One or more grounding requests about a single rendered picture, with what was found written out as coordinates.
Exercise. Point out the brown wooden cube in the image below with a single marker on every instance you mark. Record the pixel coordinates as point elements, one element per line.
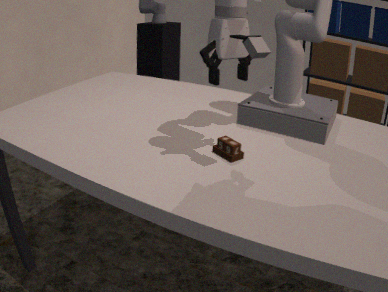
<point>232,147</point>
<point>221,142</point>

